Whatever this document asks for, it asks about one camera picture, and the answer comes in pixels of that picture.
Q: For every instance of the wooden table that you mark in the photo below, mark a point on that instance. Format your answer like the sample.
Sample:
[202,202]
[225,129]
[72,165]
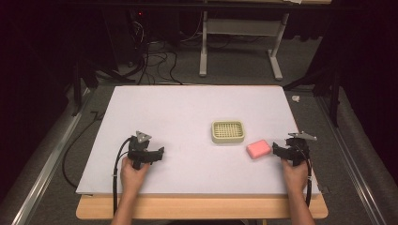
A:
[200,206]

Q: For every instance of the person's left hand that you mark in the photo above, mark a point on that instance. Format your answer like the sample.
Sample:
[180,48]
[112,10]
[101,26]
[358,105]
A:
[133,176]

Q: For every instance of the white table mat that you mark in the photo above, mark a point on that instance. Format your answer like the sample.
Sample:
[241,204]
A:
[194,125]

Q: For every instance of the white metal desk frame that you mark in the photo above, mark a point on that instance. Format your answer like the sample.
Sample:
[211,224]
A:
[241,40]

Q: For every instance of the pink soap bar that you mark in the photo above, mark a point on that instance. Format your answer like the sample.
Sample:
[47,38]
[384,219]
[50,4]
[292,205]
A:
[258,148]

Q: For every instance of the black stand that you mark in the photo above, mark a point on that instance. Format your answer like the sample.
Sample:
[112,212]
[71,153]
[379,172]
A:
[328,87]
[82,81]

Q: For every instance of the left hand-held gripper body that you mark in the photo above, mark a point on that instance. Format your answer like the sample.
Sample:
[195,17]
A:
[140,149]

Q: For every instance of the person's right hand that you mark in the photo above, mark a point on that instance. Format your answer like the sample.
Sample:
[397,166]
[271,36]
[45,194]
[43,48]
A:
[295,176]

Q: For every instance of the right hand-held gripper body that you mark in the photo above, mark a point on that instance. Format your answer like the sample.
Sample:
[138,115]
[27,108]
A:
[297,148]

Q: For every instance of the beige soap dish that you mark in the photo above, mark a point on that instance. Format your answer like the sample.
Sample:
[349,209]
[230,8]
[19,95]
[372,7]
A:
[227,132]

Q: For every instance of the crumpled white paper scrap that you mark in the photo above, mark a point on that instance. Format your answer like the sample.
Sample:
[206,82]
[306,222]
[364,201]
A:
[295,98]

